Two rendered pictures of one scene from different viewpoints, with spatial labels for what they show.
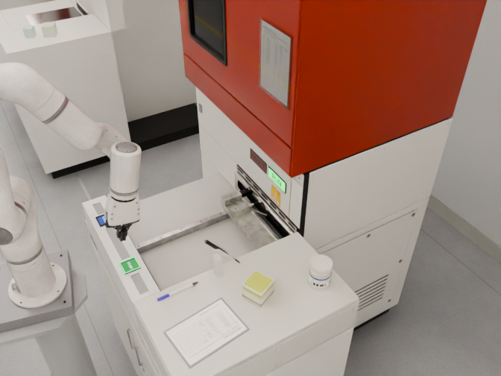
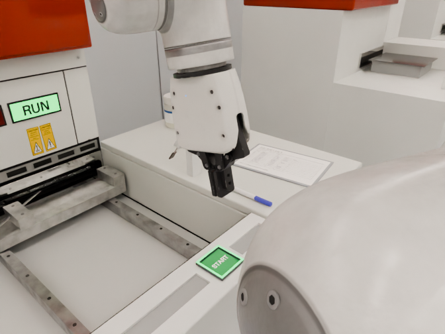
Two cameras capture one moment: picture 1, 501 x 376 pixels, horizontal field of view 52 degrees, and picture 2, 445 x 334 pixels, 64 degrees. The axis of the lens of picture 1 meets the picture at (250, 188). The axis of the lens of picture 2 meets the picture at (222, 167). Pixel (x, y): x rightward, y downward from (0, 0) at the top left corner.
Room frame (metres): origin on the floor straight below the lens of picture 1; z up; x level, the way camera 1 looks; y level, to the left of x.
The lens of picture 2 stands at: (1.28, 0.82, 1.37)
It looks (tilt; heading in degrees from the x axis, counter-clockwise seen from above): 28 degrees down; 251
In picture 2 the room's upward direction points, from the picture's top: straight up
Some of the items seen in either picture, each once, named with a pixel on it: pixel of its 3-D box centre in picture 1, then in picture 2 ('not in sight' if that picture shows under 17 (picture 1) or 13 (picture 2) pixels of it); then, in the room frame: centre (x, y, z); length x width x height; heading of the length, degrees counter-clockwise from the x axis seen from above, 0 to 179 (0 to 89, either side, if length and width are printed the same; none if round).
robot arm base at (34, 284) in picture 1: (30, 268); not in sight; (1.13, 0.73, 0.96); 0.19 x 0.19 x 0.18
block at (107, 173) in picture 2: not in sight; (110, 175); (1.29, -0.09, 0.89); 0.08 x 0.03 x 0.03; 121
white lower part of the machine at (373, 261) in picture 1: (303, 236); not in sight; (1.83, -0.27, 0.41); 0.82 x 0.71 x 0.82; 31
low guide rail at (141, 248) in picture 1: (191, 227); (40, 291); (1.45, 0.23, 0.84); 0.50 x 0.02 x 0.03; 121
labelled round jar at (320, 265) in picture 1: (320, 272); (175, 110); (1.07, -0.22, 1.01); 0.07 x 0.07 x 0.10
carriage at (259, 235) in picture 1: (250, 226); (54, 210); (1.43, 0.00, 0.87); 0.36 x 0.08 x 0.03; 31
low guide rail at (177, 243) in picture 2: not in sight; (149, 226); (1.22, 0.10, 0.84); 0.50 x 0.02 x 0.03; 121
